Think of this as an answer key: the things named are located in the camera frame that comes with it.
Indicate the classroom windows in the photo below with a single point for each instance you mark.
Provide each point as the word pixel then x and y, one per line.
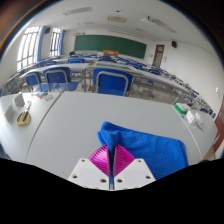
pixel 28 46

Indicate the black wall speaker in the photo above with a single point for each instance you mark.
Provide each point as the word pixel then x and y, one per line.
pixel 174 44
pixel 47 30

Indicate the group of ceiling lights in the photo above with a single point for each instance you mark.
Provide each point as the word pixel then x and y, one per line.
pixel 77 10

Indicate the ceiling projector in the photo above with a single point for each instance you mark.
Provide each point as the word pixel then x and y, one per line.
pixel 148 20

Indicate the green and white box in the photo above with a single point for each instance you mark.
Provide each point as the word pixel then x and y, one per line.
pixel 182 108

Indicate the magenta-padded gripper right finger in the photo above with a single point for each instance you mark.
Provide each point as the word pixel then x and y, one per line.
pixel 136 173

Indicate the orange lectern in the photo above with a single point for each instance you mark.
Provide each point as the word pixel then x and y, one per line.
pixel 110 52

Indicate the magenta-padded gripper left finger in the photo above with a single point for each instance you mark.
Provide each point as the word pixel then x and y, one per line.
pixel 86 173

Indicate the green chalkboard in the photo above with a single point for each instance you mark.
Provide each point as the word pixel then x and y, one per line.
pixel 110 45

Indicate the small white box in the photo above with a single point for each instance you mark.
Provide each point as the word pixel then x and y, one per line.
pixel 19 99
pixel 9 112

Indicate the colourful cards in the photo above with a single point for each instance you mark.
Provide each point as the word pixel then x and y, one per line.
pixel 46 97

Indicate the rows of grey desks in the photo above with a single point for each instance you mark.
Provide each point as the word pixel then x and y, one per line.
pixel 66 66

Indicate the small brown door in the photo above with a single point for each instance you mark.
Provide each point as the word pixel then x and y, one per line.
pixel 158 56

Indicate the blue towel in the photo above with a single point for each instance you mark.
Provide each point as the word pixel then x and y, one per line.
pixel 150 146

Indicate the ceiling air conditioner vent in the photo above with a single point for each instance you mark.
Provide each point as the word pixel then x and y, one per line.
pixel 117 19

